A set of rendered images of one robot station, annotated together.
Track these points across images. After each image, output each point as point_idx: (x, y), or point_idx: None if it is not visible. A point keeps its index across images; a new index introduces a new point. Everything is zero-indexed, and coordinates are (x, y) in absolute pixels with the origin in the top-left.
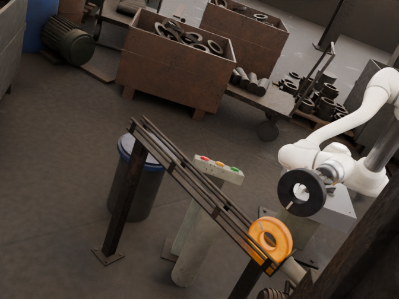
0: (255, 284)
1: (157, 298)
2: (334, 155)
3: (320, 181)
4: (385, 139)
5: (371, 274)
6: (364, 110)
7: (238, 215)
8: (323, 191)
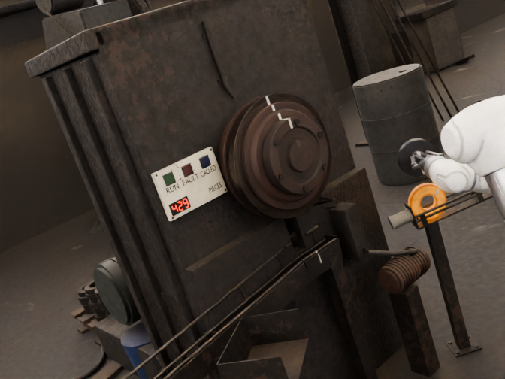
0: (433, 250)
1: None
2: (452, 159)
3: (404, 144)
4: None
5: None
6: None
7: (465, 198)
8: (399, 150)
